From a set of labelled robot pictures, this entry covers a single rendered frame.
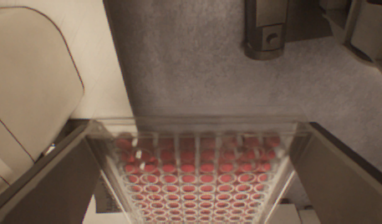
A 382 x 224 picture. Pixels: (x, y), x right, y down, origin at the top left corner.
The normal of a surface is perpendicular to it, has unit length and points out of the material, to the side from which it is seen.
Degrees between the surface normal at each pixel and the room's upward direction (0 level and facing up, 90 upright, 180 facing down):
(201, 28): 0
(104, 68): 0
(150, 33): 0
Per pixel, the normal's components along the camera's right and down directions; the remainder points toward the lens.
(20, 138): 1.00, -0.01
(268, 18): 0.00, 0.65
